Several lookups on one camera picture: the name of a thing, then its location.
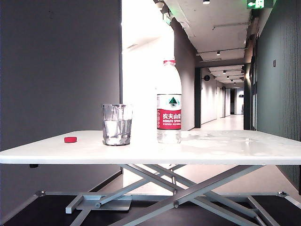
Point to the red plastic bottle cap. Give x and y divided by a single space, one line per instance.
70 140

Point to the clear octagonal glass cup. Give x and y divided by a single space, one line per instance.
116 127

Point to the black knob under table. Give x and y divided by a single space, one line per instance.
34 166

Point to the green exit sign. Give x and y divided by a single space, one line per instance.
259 3

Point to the round black wall device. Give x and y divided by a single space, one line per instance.
207 78

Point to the white scissor table frame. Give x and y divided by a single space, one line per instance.
188 190

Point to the grey metal base frame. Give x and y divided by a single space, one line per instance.
58 193

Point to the grey wall switch panel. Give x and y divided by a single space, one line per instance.
274 63

